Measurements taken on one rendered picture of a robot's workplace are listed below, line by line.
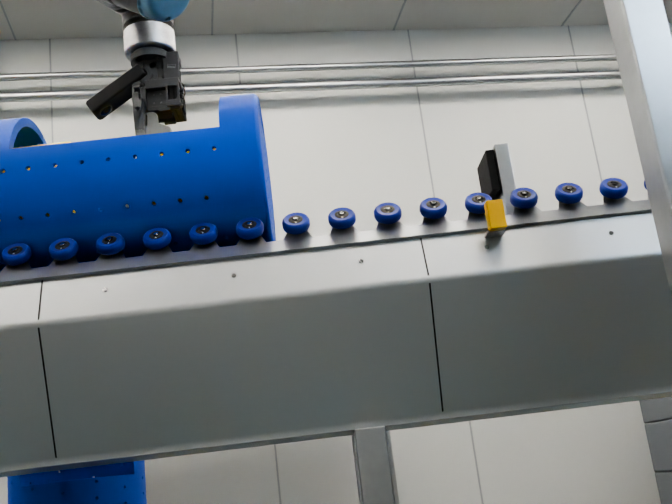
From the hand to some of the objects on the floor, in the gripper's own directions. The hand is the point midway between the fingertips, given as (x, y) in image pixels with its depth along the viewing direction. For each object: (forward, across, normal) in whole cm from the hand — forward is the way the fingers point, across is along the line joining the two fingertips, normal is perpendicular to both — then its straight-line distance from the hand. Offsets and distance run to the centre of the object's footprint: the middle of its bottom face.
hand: (145, 163), depth 143 cm
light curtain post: (+111, -28, -77) cm, 138 cm away
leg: (+112, -2, -32) cm, 116 cm away
